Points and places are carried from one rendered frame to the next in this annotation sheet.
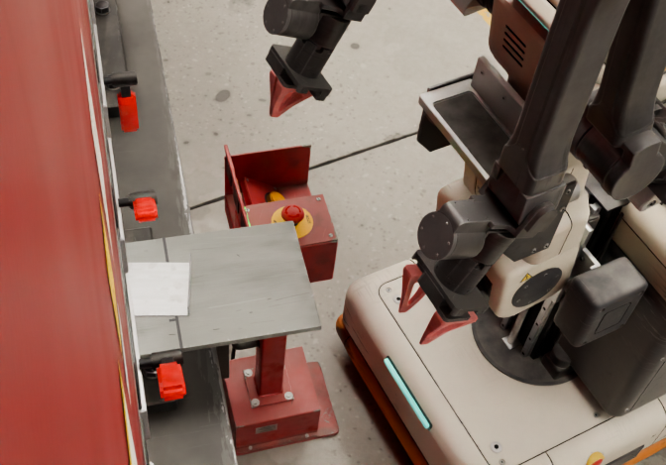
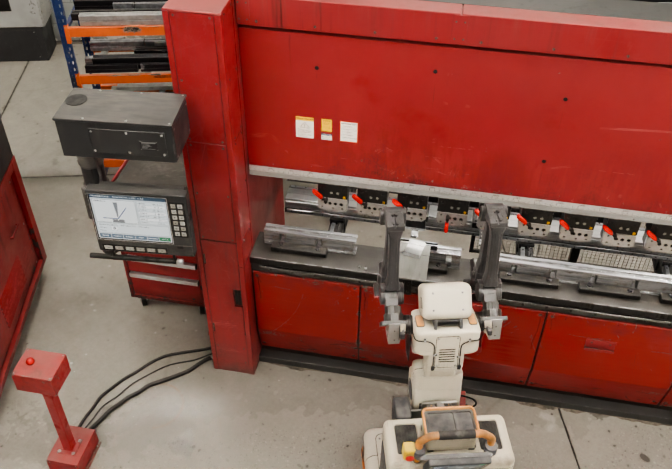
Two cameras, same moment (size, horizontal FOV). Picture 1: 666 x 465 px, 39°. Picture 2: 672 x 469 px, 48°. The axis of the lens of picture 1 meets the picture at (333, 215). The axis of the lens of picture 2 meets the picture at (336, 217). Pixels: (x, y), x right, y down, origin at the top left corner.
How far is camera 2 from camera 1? 344 cm
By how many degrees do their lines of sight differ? 75
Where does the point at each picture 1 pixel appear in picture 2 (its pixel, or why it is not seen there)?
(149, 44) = (534, 293)
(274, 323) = not seen: hidden behind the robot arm
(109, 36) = (534, 279)
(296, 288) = (403, 275)
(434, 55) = not seen: outside the picture
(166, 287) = (413, 252)
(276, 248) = (417, 275)
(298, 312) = not seen: hidden behind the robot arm
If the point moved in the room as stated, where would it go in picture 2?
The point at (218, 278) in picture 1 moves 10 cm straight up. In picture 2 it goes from (412, 262) to (413, 247)
